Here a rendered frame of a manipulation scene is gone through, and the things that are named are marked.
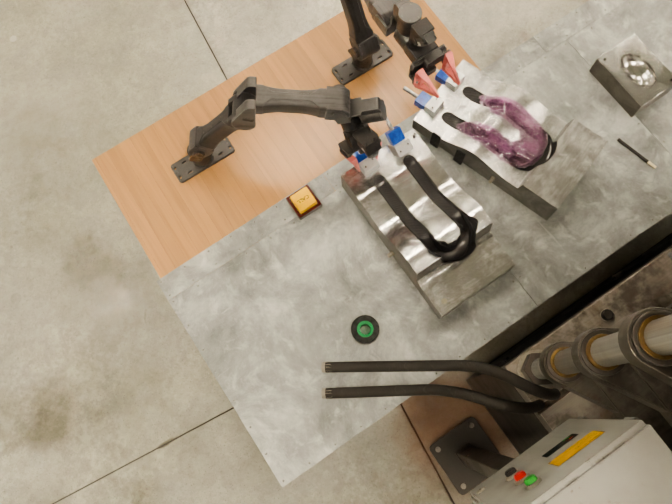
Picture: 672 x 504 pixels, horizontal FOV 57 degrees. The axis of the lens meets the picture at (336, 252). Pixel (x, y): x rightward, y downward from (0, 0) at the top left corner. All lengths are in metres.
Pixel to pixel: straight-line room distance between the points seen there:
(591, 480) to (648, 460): 0.10
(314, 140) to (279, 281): 0.46
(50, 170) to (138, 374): 1.04
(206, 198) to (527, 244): 0.98
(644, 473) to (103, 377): 2.16
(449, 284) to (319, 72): 0.81
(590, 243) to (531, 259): 0.18
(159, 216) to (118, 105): 1.25
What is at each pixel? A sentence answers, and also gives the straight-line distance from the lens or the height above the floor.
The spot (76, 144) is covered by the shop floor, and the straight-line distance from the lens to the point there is 3.14.
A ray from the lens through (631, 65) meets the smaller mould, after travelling 2.18.
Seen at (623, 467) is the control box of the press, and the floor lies 1.47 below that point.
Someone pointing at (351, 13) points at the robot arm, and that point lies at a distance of 1.90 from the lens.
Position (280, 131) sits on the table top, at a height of 0.80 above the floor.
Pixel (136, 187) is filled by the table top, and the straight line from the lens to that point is 2.04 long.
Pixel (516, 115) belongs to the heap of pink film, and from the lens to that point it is 1.93.
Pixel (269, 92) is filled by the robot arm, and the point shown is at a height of 1.19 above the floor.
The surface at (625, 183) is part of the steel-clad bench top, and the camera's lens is 2.06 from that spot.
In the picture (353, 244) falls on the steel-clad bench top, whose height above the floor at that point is 0.80.
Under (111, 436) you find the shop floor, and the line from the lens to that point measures 2.78.
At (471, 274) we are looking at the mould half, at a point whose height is 0.86.
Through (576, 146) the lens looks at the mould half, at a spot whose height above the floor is 0.91.
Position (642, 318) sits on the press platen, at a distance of 1.15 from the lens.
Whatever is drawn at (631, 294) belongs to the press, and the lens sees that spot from 1.98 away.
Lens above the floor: 2.58
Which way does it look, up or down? 75 degrees down
